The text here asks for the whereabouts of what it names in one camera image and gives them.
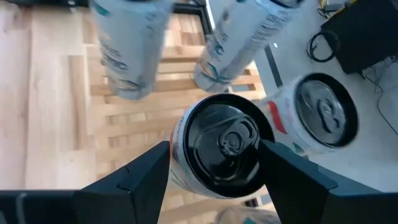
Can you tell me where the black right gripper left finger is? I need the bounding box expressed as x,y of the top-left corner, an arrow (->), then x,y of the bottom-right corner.
0,140 -> 171,224

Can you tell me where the silver blue-palm Celsius can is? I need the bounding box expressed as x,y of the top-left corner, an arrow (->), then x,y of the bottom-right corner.
193,0 -> 305,93
88,0 -> 175,101

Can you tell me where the white red-print Celsius can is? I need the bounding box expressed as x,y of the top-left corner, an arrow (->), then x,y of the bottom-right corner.
257,72 -> 359,156
167,93 -> 276,200

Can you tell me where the coiled black cable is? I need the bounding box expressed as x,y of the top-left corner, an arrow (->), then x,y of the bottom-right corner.
306,29 -> 341,63

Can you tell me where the black floor box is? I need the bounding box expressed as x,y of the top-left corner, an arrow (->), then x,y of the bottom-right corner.
320,0 -> 398,75

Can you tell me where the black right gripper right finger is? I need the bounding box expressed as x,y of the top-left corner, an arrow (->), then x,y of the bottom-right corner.
257,139 -> 398,224

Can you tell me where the wooden slatted shelf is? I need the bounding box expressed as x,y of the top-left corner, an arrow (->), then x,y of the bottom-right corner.
82,12 -> 280,224

